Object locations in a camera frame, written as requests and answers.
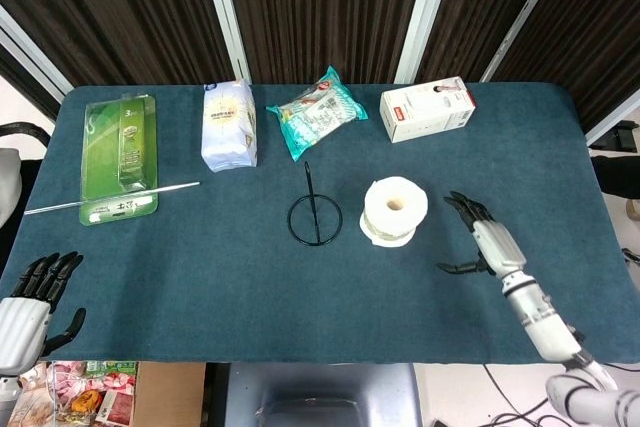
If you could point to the white toilet paper roll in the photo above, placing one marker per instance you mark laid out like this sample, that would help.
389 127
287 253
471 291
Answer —
380 212

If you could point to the pink snack bag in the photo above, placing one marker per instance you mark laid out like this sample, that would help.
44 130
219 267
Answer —
67 377

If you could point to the red snack packet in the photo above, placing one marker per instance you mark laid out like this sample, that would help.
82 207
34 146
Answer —
116 408

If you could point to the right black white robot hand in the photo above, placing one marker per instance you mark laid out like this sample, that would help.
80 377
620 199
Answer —
497 244

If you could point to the black bag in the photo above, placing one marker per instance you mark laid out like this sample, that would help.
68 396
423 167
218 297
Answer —
617 177

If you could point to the white carton box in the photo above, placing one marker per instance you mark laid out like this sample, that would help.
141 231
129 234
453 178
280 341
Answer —
425 112

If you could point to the thin silver metal rod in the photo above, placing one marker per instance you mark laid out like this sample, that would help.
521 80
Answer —
175 187

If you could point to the green snack bag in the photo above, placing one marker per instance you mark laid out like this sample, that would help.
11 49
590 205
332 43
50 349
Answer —
112 374

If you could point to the brown cardboard box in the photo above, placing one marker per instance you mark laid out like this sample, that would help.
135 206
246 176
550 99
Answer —
170 392

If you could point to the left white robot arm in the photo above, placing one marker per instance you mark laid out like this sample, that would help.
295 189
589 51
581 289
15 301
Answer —
7 386

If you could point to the black wire stand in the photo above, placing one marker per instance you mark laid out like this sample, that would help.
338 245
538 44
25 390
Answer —
313 207

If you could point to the teal wet wipes pack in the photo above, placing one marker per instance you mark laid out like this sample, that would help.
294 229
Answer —
315 114

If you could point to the blue table cloth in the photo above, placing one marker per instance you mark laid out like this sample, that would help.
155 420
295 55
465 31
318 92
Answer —
250 297

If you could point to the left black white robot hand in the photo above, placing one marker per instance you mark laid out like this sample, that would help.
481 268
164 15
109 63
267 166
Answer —
25 319

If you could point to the white tissue pack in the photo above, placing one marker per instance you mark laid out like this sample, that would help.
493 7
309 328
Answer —
227 127

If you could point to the green blister pack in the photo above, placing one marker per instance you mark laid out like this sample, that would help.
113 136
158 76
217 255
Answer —
107 147

